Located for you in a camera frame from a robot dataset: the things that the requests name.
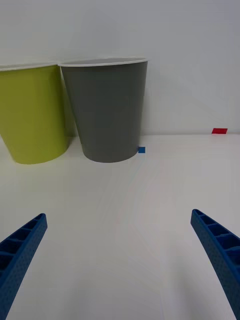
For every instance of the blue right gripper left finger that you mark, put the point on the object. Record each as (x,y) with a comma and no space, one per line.
(22,250)

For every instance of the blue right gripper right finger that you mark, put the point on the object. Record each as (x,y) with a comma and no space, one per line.
(220,250)

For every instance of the yellow-green plastic bin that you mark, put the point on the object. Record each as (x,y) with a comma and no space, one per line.
(32,112)

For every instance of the grey plastic bin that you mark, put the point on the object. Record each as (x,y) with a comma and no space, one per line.
(110,112)

